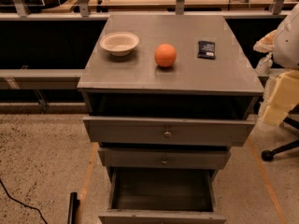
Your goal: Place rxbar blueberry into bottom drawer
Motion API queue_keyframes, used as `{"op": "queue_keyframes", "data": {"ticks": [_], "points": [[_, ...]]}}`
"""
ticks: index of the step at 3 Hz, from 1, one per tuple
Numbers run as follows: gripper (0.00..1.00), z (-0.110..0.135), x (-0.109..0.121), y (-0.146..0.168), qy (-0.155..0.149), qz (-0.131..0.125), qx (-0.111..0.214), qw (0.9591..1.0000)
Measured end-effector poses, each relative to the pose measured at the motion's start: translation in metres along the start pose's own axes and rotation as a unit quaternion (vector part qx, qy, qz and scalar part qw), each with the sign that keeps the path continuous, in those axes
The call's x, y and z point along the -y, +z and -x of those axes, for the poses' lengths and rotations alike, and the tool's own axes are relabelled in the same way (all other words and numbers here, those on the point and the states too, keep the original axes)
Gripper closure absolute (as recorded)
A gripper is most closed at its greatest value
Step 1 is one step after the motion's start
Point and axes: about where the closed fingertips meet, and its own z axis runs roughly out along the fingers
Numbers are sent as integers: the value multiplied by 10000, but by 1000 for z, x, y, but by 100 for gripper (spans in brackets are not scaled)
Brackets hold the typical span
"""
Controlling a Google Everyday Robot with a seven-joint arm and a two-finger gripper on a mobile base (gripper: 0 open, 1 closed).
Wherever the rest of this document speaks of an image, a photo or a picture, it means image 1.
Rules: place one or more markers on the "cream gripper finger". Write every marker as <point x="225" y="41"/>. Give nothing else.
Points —
<point x="280" y="97"/>
<point x="265" y="44"/>

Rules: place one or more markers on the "dark blue rxbar packet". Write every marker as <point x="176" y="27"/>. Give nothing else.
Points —
<point x="206" y="50"/>

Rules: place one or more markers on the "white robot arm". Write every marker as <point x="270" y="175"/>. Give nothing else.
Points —
<point x="283" y="43"/>

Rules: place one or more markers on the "grey drawer cabinet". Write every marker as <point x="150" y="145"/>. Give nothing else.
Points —
<point x="192" y="88"/>

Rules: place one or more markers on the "grey open bottom drawer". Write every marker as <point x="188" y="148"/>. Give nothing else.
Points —
<point x="161" y="196"/>

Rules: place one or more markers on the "grey middle drawer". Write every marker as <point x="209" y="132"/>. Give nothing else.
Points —
<point x="163" y="158"/>

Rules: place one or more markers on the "grey top drawer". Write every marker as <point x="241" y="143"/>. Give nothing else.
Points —
<point x="193" y="132"/>

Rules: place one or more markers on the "clear sanitizer bottle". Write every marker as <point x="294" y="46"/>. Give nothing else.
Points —
<point x="264" y="65"/>

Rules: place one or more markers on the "orange ball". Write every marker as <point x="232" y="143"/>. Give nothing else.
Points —
<point x="165" y="55"/>

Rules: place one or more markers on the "white paper bowl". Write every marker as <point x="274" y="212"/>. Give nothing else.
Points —
<point x="119" y="43"/>

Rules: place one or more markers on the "metal railing frame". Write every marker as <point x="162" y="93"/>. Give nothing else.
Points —
<point x="73" y="9"/>

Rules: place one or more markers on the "black floor bracket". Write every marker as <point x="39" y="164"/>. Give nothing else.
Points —
<point x="72" y="210"/>

